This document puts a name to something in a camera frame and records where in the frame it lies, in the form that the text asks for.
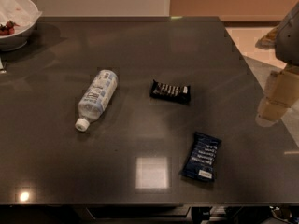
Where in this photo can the white bowl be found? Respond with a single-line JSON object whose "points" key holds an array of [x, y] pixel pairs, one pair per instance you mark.
{"points": [[17, 40]]}

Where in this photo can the white paper napkin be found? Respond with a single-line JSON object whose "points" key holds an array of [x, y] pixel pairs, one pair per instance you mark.
{"points": [[23, 12]]}

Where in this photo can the grey gripper wrist body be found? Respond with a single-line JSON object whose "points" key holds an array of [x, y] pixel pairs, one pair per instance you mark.
{"points": [[288, 42]]}

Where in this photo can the red strawberries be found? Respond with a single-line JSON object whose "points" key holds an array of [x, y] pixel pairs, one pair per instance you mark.
{"points": [[8, 28]]}

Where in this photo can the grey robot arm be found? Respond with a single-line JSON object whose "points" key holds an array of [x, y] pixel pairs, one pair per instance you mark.
{"points": [[287, 39]]}

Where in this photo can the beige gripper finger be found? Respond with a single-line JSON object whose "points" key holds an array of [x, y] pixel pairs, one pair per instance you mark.
{"points": [[269, 113]]}

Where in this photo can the black snack bar wrapper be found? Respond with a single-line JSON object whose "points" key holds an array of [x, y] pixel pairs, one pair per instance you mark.
{"points": [[177, 94]]}

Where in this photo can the blue rxbar blueberry wrapper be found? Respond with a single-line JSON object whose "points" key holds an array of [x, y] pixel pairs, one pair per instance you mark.
{"points": [[199, 165]]}

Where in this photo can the clear plastic water bottle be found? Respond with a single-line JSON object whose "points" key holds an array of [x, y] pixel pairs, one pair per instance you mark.
{"points": [[96, 98]]}

